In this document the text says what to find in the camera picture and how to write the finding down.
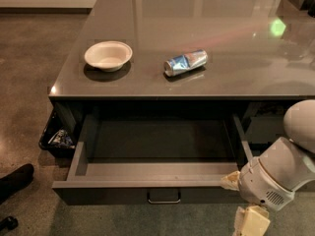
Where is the grey top drawer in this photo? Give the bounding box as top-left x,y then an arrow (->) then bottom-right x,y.
51,112 -> 260,206

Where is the small black object on floor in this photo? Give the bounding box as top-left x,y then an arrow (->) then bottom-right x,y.
0,216 -> 19,230

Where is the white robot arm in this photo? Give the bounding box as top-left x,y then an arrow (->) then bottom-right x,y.
220,99 -> 315,236

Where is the crushed blue silver can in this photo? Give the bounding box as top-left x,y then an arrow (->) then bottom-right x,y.
164,49 -> 208,77

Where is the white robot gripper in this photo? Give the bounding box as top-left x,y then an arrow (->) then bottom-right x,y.
220,156 -> 295,236

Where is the black bin with trash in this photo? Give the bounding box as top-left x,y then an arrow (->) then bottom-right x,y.
38,110 -> 76,158

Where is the grey drawer cabinet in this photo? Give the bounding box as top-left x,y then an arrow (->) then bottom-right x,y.
48,0 -> 315,195

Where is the black shoe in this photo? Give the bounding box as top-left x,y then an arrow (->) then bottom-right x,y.
0,163 -> 34,203

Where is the white paper bowl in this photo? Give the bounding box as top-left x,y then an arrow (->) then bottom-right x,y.
84,41 -> 133,72

